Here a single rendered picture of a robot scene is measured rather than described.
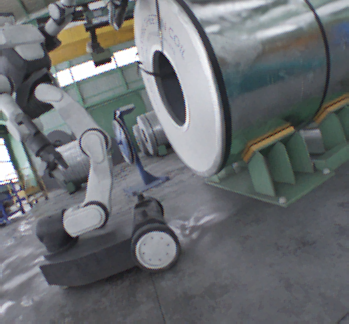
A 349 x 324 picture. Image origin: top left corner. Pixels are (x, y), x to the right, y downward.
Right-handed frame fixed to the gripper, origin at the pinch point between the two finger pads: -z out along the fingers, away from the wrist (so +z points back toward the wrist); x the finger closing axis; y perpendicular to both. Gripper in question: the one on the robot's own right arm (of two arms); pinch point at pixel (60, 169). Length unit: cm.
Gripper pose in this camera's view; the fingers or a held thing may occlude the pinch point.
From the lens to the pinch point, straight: 98.2
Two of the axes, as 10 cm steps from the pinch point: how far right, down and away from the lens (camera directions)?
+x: 5.0, -5.7, -6.5
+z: -7.1, -7.0, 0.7
